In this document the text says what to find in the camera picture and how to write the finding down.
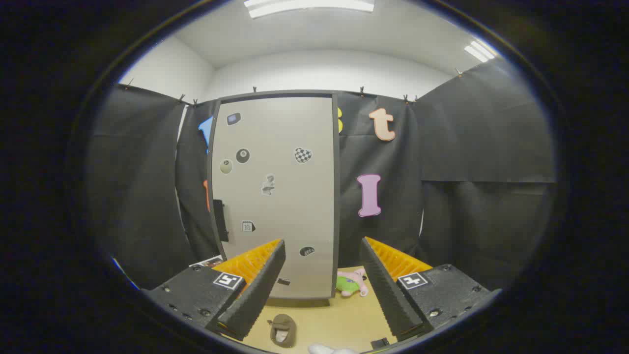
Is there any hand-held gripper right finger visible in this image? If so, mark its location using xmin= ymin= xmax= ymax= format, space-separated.
xmin=359 ymin=236 xmax=503 ymax=342

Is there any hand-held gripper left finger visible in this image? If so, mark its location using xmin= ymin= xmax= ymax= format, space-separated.
xmin=142 ymin=238 xmax=286 ymax=341

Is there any brown fuzzy shoe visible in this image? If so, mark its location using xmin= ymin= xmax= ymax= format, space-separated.
xmin=269 ymin=314 xmax=298 ymax=349

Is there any grey shoe cabinet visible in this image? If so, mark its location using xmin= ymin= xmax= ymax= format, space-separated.
xmin=206 ymin=90 xmax=341 ymax=301

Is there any green pink plush toy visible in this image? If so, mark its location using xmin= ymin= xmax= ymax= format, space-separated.
xmin=336 ymin=268 xmax=369 ymax=298

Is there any stack of books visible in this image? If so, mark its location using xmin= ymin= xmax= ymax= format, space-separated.
xmin=189 ymin=255 xmax=225 ymax=268

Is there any white fuzzy object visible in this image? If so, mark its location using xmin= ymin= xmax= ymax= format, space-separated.
xmin=308 ymin=343 xmax=359 ymax=354

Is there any black backdrop cloth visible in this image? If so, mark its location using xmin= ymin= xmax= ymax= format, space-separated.
xmin=88 ymin=58 xmax=558 ymax=292

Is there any small ceiling light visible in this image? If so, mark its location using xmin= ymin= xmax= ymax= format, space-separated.
xmin=464 ymin=40 xmax=496 ymax=63

